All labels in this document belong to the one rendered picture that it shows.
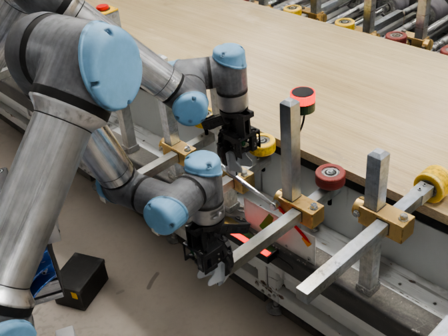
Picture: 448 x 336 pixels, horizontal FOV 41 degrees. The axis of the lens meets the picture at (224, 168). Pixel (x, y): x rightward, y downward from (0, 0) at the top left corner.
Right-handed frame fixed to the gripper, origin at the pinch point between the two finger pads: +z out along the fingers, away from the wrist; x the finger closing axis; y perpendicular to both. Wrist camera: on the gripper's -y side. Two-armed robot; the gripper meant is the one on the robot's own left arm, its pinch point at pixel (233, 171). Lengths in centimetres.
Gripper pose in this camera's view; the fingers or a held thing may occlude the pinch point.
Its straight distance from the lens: 156.6
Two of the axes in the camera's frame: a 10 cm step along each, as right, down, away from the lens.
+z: 0.8, 8.2, 5.7
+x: 7.2, -4.5, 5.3
